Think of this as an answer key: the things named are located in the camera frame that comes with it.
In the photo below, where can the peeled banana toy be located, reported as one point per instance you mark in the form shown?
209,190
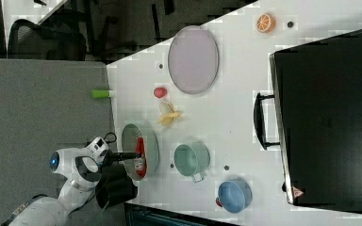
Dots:
168,114

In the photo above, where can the blue bowl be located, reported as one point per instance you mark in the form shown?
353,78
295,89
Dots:
235,195

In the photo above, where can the red ketchup bottle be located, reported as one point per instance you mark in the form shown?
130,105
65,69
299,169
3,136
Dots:
140,161

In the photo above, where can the black office chair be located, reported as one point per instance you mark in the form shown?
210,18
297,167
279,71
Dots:
48,42

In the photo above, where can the green strainer bowl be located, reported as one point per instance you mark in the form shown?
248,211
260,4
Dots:
129,140

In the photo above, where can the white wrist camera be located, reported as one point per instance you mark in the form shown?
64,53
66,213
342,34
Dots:
98,148

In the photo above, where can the grey oval plate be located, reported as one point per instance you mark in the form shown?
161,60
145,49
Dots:
193,60

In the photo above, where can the black oven appliance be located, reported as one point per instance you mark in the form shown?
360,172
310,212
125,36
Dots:
317,90

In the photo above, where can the black oven door handle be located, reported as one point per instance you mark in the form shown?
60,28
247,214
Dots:
259,121

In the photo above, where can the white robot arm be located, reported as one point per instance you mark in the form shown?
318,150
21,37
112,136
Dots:
88,174

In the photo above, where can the black cylinder upper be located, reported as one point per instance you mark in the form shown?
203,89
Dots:
113,173

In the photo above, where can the red tomato toy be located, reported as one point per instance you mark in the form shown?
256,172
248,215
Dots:
160,92

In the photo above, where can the orange slice toy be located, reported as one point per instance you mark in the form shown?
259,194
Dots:
265,23

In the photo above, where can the black cylinder lower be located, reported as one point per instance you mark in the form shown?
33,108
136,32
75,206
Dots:
112,193

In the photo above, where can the black cylinder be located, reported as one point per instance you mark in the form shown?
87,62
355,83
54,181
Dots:
113,173
112,193

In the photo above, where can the green pot with handle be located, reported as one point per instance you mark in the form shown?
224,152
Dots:
192,160

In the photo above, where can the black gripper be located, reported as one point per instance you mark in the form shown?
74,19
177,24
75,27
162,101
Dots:
110,157

